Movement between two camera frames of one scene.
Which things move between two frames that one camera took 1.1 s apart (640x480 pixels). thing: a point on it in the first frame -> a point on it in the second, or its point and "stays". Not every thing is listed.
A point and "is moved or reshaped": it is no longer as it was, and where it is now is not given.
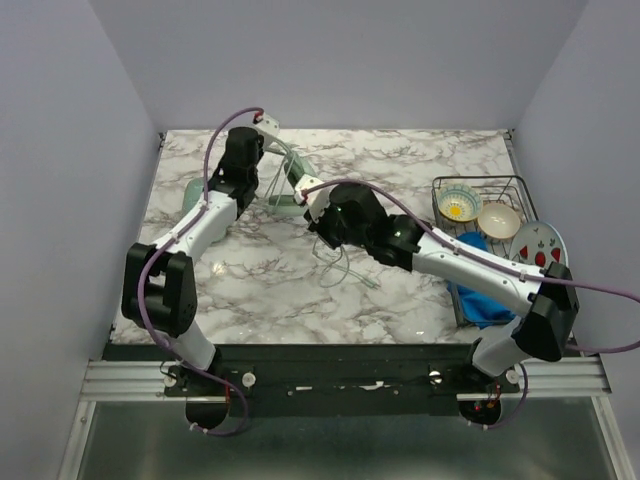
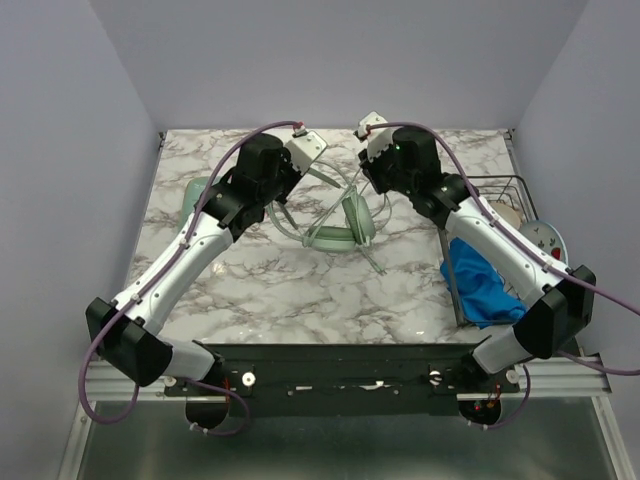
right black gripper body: x=324 y=230 -> x=372 y=176
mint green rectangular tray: x=194 y=194 stays
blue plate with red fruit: x=538 y=243 stays
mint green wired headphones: x=293 y=205 is moved or reshaped
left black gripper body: x=252 y=176 -> x=287 y=179
